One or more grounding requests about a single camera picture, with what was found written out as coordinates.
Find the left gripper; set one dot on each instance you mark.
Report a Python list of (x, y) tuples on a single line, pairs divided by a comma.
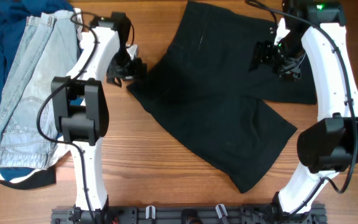
[(137, 73)]

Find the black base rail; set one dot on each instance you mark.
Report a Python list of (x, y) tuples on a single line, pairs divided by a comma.
[(245, 214)]

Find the black garment bottom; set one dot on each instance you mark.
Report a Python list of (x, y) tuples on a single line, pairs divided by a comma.
[(40, 179)]

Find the white garment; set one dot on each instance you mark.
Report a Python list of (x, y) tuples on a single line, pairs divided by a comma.
[(64, 149)]

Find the light blue denim jeans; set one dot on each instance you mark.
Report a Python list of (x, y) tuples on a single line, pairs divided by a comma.
[(48, 49)]

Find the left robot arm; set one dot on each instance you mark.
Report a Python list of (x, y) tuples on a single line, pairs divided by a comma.
[(81, 112)]

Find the black shorts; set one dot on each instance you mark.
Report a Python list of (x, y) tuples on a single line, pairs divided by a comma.
[(204, 94)]

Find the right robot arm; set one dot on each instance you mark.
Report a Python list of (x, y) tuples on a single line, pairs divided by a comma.
[(316, 31)]

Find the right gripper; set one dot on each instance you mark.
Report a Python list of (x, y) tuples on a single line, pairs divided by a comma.
[(261, 55)]

